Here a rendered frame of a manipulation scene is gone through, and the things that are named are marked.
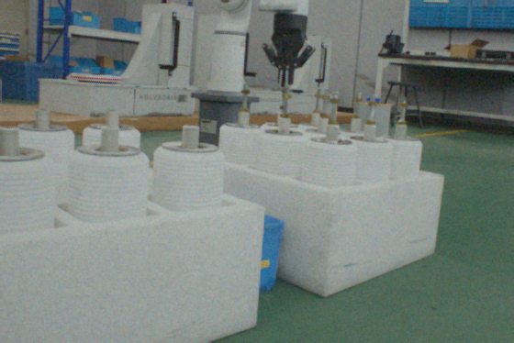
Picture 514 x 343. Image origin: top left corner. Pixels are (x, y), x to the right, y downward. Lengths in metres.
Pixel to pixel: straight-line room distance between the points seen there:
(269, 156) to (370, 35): 5.88
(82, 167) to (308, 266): 0.44
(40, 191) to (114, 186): 0.08
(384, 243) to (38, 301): 0.64
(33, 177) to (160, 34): 2.95
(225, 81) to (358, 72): 5.41
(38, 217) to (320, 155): 0.49
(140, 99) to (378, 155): 2.35
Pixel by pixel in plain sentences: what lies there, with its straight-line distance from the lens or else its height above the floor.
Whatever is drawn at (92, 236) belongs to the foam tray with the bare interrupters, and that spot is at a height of 0.17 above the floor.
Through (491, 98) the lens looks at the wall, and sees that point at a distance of 6.23.
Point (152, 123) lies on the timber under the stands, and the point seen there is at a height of 0.05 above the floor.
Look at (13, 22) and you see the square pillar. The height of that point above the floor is 0.86.
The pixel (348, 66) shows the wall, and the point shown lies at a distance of 6.90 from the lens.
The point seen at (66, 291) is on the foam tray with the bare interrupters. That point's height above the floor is 0.12.
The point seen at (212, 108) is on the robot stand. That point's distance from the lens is 1.48.
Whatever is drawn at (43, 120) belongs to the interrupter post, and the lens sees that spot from 0.86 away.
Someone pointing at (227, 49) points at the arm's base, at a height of 0.43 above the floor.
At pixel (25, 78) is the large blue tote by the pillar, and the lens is 5.40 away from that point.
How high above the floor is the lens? 0.35
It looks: 8 degrees down
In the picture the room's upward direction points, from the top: 5 degrees clockwise
